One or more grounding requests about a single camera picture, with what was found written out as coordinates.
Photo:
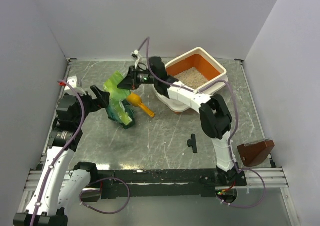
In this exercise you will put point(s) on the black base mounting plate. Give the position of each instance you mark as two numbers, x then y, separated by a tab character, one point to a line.
161	182

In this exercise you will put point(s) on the green litter bag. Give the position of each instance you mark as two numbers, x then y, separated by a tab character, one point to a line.
119	109

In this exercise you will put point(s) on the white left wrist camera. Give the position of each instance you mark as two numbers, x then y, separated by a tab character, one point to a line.
75	83

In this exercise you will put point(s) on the black bag clip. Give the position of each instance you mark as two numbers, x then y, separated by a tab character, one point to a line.
192	142

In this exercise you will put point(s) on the white orange litter box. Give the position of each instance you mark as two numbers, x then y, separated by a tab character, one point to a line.
197	69

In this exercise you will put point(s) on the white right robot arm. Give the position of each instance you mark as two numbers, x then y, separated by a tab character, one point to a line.
215	117

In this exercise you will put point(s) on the yellow plastic scoop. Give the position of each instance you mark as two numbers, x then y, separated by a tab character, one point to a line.
136	101

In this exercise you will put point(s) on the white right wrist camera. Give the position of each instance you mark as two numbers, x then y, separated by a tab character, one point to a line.
136	57

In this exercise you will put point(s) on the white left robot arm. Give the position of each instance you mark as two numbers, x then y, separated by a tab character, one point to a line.
52	198

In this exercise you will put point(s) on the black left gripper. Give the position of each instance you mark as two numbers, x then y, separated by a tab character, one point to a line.
102	101

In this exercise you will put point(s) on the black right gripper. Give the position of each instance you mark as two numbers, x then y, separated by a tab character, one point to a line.
130	81

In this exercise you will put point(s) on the brown wooden block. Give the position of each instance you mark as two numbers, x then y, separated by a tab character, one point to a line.
255	153

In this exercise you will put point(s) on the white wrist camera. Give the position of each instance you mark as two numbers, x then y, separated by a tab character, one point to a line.
136	57
75	83

